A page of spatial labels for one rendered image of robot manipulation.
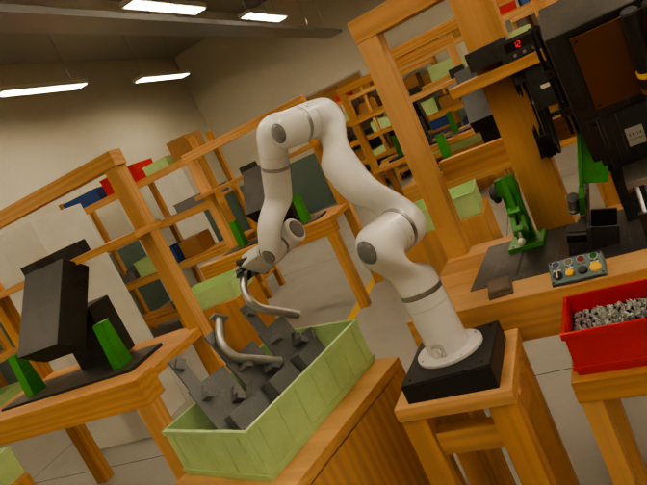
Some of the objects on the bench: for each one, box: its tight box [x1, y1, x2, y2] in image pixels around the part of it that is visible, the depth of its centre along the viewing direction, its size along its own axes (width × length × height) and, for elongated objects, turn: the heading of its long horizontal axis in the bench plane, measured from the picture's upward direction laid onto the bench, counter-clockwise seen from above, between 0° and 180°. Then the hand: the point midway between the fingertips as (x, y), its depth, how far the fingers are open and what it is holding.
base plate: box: [470, 209, 647, 292], centre depth 179 cm, size 42×110×2 cm, turn 128°
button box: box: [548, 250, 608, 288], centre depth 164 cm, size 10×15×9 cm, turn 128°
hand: (245, 273), depth 198 cm, fingers closed on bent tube, 3 cm apart
